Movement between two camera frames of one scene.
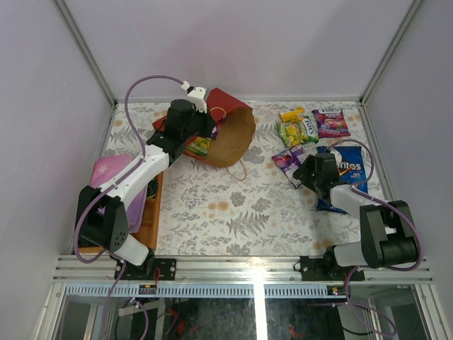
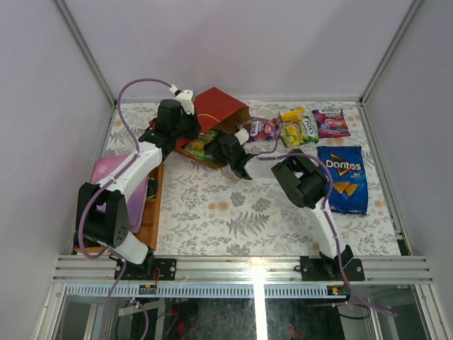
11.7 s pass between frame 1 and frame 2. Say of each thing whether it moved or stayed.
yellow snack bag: stayed
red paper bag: stayed
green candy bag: stayed
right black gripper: moved
